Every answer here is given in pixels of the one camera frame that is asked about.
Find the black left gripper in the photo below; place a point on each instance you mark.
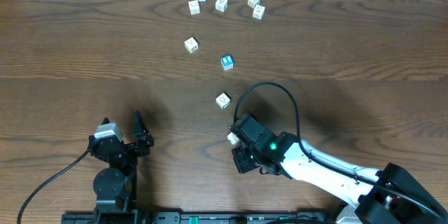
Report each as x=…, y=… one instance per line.
x=127, y=148

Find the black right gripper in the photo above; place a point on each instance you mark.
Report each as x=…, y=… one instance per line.
x=243, y=166

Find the wooden block letter G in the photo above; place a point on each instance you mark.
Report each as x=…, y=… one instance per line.
x=233, y=138

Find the wooden block letter A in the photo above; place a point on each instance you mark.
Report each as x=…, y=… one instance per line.
x=223, y=100

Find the wooden block blue top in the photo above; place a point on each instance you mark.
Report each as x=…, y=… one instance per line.
x=227, y=62

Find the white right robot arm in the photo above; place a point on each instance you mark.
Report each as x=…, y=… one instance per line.
x=389, y=195

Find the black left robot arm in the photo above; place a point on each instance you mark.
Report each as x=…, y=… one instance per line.
x=116, y=186

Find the wooden block soccer ball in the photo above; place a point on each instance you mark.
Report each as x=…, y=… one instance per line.
x=191, y=45

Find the wooden block far left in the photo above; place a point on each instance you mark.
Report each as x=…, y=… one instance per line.
x=194, y=7

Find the wooden block blue side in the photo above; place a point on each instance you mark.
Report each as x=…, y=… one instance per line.
x=258, y=12

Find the wooden block green side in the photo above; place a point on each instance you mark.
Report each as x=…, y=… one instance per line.
x=221, y=5

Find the wooden block back right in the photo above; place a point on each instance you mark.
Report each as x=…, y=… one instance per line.
x=253, y=3

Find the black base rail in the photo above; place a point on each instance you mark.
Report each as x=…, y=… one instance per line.
x=171, y=217

